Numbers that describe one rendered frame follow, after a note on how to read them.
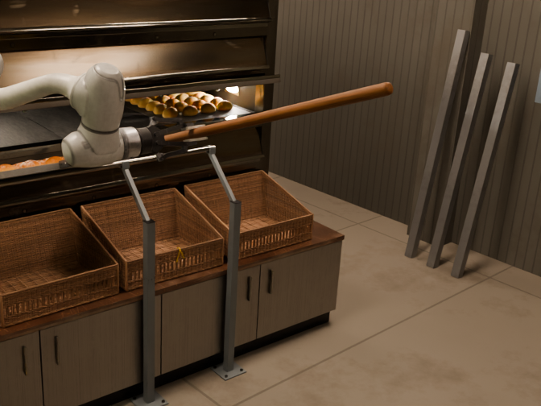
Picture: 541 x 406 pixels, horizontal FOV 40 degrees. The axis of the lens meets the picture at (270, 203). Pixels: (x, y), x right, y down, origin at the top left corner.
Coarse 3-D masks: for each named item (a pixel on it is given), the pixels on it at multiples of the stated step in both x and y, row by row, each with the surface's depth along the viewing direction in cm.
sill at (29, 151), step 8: (200, 120) 412; (208, 120) 413; (216, 120) 414; (224, 120) 416; (160, 128) 391; (24, 144) 351; (32, 144) 352; (40, 144) 353; (48, 144) 353; (56, 144) 356; (0, 152) 339; (8, 152) 342; (16, 152) 344; (24, 152) 347; (32, 152) 349; (40, 152) 352; (48, 152) 355
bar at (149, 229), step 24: (72, 168) 324; (96, 168) 330; (216, 168) 367; (144, 216) 333; (240, 216) 364; (144, 240) 335; (144, 264) 339; (144, 288) 343; (144, 312) 347; (144, 336) 352; (144, 360) 356; (144, 384) 361
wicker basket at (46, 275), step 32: (0, 224) 346; (32, 224) 356; (64, 224) 367; (0, 256) 347; (32, 256) 357; (64, 256) 368; (96, 256) 354; (0, 288) 342; (32, 288) 315; (64, 288) 325; (96, 288) 336; (0, 320) 312
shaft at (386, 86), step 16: (336, 96) 174; (352, 96) 170; (368, 96) 166; (384, 96) 164; (272, 112) 193; (288, 112) 188; (304, 112) 184; (208, 128) 217; (224, 128) 211; (240, 128) 207
